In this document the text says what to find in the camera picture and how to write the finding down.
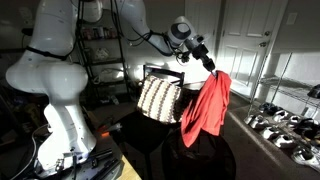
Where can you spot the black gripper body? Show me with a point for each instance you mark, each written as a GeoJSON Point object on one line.
{"type": "Point", "coordinates": [199, 51]}

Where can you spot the red shirt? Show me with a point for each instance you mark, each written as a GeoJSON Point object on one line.
{"type": "Point", "coordinates": [207, 111]}

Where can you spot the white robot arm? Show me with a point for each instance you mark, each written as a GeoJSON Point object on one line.
{"type": "Point", "coordinates": [44, 69]}

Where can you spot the black mesh laundry basket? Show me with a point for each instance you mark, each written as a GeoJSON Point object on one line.
{"type": "Point", "coordinates": [208, 158]}

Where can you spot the white closet door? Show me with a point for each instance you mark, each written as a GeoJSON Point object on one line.
{"type": "Point", "coordinates": [203, 15]}

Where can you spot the white panel door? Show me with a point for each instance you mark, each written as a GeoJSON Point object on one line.
{"type": "Point", "coordinates": [247, 32]}

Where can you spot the striped zigzag pillow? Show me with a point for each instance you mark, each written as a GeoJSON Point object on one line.
{"type": "Point", "coordinates": [157, 100]}

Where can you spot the black shoe on floor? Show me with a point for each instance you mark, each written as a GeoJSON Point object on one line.
{"type": "Point", "coordinates": [268, 108]}

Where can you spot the white sneaker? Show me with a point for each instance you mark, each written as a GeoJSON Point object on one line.
{"type": "Point", "coordinates": [301, 156]}
{"type": "Point", "coordinates": [284, 141]}
{"type": "Point", "coordinates": [269, 132]}
{"type": "Point", "coordinates": [256, 121]}

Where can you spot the black chair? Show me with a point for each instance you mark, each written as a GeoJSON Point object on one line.
{"type": "Point", "coordinates": [143, 133]}

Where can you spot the black storage shelf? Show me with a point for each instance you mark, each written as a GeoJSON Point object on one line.
{"type": "Point", "coordinates": [102, 53]}

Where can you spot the white light switch plate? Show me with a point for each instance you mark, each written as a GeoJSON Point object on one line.
{"type": "Point", "coordinates": [291, 18]}

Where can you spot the metal wire shelf rack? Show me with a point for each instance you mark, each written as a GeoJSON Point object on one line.
{"type": "Point", "coordinates": [286, 80]}

